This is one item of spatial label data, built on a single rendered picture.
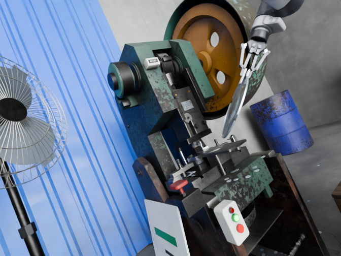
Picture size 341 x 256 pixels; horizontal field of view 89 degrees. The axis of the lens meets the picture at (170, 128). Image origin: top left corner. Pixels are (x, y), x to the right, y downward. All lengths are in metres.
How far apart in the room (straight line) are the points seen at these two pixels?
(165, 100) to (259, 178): 0.62
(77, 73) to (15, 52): 0.56
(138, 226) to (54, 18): 2.47
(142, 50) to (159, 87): 0.21
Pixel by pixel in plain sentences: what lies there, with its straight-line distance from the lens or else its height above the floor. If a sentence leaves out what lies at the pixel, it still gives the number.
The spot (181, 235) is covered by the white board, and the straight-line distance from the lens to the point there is 1.07.
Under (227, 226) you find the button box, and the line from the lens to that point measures 0.73.
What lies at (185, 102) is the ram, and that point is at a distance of 1.02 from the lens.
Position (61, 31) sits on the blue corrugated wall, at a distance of 2.56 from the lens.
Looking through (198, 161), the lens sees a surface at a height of 0.75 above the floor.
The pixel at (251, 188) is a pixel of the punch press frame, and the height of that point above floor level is 0.55.
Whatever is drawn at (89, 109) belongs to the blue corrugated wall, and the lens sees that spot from 2.12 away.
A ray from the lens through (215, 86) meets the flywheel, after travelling 1.33.
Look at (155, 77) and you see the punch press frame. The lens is 0.94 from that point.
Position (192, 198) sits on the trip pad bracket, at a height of 0.69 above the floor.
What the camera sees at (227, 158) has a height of 0.71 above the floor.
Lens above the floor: 0.93
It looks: 3 degrees up
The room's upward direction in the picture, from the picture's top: 24 degrees counter-clockwise
